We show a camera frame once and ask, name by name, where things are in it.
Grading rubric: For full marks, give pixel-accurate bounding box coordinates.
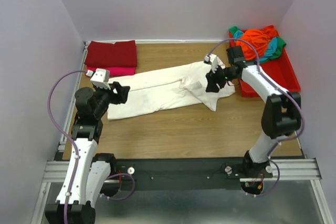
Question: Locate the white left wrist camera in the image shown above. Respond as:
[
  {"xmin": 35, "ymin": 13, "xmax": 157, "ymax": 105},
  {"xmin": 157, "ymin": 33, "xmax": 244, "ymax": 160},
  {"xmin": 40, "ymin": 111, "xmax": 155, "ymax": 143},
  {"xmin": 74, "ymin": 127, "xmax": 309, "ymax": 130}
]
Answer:
[{"xmin": 86, "ymin": 68, "xmax": 111, "ymax": 90}]

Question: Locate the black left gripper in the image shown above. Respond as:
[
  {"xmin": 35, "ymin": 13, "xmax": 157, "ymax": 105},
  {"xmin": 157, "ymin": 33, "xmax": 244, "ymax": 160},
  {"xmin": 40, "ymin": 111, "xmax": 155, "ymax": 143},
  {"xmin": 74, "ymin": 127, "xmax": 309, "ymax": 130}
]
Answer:
[{"xmin": 93, "ymin": 81, "xmax": 131, "ymax": 118}]

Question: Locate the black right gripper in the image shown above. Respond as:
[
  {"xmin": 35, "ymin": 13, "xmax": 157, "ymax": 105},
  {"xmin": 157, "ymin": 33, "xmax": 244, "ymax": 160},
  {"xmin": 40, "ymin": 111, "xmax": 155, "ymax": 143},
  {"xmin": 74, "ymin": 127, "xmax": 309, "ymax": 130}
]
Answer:
[{"xmin": 205, "ymin": 63, "xmax": 238, "ymax": 94}]

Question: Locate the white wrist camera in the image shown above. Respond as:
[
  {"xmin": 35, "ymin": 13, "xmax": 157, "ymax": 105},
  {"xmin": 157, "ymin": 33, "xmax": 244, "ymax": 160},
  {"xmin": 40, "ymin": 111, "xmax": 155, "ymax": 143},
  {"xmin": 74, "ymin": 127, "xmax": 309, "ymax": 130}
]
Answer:
[
  {"xmin": 203, "ymin": 54, "xmax": 219, "ymax": 73},
  {"xmin": 86, "ymin": 68, "xmax": 111, "ymax": 90}
]

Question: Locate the aluminium frame rail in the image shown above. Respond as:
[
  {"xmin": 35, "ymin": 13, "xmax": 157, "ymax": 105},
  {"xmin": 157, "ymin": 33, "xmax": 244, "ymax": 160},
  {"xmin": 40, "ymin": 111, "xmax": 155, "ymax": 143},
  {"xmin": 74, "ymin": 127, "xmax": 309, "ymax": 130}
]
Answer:
[{"xmin": 41, "ymin": 158, "xmax": 322, "ymax": 183}]

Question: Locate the orange t-shirt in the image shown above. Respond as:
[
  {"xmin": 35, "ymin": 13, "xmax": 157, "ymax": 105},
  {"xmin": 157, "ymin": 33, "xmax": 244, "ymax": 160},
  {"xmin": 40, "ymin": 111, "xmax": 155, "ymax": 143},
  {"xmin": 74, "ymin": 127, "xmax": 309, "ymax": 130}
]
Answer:
[{"xmin": 235, "ymin": 25, "xmax": 279, "ymax": 61}]

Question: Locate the aluminium left side rail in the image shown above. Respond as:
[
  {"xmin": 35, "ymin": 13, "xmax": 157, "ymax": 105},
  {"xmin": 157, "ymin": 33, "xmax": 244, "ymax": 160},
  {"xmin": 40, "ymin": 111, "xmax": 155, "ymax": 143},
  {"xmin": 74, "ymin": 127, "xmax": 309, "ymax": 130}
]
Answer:
[{"xmin": 54, "ymin": 41, "xmax": 90, "ymax": 161}]

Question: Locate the white t-shirt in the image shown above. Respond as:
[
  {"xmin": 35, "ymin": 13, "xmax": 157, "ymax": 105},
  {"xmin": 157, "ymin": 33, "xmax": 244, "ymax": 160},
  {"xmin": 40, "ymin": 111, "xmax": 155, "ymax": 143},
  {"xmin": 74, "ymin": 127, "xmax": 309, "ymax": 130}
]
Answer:
[{"xmin": 107, "ymin": 61, "xmax": 235, "ymax": 121}]

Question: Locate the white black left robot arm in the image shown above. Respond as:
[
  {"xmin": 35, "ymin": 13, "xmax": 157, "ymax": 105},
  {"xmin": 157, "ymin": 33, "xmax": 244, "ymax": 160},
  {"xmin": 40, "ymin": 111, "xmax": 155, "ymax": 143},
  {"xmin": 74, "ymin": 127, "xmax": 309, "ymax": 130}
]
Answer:
[{"xmin": 45, "ymin": 82, "xmax": 130, "ymax": 223}]

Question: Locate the pink folded t-shirt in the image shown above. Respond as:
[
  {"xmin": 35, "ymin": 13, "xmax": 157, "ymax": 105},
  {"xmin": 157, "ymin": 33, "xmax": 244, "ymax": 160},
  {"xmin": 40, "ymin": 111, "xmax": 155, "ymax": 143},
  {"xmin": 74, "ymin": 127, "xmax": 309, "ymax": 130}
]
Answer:
[{"xmin": 85, "ymin": 66, "xmax": 136, "ymax": 77}]

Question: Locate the red plastic bin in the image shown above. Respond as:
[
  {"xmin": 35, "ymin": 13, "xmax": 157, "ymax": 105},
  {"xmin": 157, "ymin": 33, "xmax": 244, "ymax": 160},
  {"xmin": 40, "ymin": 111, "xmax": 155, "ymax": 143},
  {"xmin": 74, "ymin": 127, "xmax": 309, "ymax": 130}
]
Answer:
[{"xmin": 228, "ymin": 27, "xmax": 301, "ymax": 98}]

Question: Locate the green t-shirt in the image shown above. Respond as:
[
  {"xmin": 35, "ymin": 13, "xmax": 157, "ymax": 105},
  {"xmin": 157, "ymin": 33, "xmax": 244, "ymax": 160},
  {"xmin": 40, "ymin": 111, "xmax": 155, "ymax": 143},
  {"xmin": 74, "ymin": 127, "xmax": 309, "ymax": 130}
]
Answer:
[{"xmin": 228, "ymin": 26, "xmax": 287, "ymax": 65}]

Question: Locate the dark red folded t-shirt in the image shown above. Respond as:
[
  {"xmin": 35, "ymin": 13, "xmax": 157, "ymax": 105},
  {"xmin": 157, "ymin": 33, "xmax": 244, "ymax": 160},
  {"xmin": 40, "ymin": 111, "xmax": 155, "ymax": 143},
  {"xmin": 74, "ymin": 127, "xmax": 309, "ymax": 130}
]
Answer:
[{"xmin": 85, "ymin": 40, "xmax": 138, "ymax": 68}]

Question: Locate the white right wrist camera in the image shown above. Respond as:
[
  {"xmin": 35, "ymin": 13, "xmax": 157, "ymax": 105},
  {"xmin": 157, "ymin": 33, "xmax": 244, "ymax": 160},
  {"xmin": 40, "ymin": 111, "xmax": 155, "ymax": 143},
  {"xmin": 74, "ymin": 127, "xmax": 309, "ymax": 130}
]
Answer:
[{"xmin": 203, "ymin": 54, "xmax": 219, "ymax": 73}]

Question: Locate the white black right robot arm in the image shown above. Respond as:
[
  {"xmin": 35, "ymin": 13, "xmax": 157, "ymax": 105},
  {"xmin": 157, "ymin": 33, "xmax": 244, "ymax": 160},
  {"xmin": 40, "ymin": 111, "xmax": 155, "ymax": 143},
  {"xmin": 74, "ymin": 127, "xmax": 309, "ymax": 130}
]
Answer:
[{"xmin": 204, "ymin": 46, "xmax": 303, "ymax": 178}]

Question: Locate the teal t-shirt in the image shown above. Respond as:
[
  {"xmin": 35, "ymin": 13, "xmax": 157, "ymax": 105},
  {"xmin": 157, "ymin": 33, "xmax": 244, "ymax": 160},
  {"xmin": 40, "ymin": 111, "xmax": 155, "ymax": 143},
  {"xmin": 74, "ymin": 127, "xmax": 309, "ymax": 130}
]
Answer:
[{"xmin": 234, "ymin": 30, "xmax": 280, "ymax": 63}]

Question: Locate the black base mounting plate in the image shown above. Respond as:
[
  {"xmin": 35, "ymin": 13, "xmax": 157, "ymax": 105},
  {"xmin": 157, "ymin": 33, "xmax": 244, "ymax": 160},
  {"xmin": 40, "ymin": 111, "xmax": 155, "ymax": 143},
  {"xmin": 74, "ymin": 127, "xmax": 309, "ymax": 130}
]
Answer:
[{"xmin": 103, "ymin": 157, "xmax": 273, "ymax": 191}]

